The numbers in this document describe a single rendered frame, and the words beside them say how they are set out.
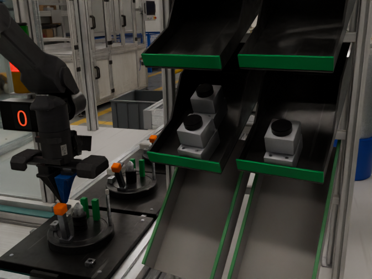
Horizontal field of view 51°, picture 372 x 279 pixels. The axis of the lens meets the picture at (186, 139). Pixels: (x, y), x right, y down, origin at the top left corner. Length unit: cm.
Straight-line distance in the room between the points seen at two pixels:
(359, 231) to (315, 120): 53
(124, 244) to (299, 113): 44
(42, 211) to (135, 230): 29
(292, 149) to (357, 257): 53
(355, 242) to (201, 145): 62
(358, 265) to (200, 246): 45
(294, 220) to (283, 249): 5
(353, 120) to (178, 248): 37
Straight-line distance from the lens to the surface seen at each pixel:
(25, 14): 100
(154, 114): 203
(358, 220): 123
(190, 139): 61
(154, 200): 103
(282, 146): 59
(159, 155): 65
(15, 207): 115
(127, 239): 88
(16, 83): 99
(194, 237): 73
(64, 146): 76
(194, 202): 75
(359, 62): 68
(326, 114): 72
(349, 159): 73
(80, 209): 87
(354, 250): 109
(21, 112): 100
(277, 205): 73
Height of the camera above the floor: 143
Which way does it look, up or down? 18 degrees down
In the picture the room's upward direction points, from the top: 1 degrees counter-clockwise
